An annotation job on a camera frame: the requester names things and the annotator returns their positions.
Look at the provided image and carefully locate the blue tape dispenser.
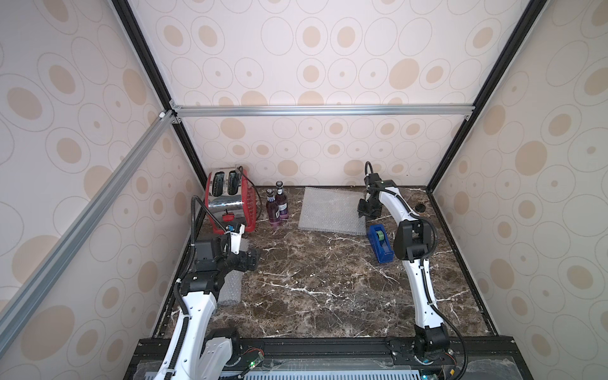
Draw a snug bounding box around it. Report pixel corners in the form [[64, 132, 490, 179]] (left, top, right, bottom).
[[367, 224, 394, 264]]

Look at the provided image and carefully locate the purple bottle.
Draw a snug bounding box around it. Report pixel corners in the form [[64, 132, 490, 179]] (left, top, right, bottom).
[[275, 180, 289, 220], [266, 188, 281, 228]]

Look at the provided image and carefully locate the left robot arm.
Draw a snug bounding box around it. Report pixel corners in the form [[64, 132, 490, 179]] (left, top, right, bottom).
[[155, 232, 264, 379]]

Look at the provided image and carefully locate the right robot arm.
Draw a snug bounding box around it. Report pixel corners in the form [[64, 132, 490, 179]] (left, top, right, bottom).
[[358, 173, 450, 363]]

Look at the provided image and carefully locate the stack of bubble wrap sheets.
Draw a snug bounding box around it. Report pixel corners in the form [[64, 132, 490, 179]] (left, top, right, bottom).
[[299, 187, 366, 236]]

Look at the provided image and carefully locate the red and chrome toaster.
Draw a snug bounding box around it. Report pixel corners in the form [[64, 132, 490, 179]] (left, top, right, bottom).
[[204, 166, 257, 234]]

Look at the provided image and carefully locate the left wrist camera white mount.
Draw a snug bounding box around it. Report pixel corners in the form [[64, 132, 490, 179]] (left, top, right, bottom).
[[226, 223, 245, 255]]

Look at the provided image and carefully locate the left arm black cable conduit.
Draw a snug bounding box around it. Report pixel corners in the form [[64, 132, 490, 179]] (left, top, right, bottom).
[[163, 195, 229, 380]]

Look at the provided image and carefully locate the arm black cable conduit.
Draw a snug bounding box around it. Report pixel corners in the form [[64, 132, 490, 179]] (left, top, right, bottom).
[[363, 161, 469, 380], [163, 195, 229, 380]]

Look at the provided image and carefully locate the black toaster power cord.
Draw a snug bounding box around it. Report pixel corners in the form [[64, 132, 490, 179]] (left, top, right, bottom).
[[236, 165, 264, 222]]

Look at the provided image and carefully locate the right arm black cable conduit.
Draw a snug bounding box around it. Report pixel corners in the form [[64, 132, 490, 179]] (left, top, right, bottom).
[[363, 161, 469, 380]]

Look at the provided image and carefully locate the horizontal aluminium frame bar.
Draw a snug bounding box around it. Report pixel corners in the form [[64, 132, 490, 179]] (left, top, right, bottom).
[[174, 104, 475, 118]]

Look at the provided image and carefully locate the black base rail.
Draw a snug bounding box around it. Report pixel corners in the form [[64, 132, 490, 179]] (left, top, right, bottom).
[[123, 336, 534, 380]]

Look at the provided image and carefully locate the diagonal aluminium frame bar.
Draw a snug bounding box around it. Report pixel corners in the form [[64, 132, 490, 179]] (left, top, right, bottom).
[[1, 110, 176, 356]]

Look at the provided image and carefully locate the black right frame post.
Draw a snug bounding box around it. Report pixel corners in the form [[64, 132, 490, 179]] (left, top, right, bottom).
[[427, 0, 549, 194]]

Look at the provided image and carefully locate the black frame post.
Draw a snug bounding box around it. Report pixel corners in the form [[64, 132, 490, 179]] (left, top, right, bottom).
[[427, 0, 549, 194], [110, 0, 207, 188]]

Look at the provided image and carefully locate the black left frame post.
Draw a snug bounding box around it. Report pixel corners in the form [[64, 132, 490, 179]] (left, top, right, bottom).
[[110, 0, 207, 188]]

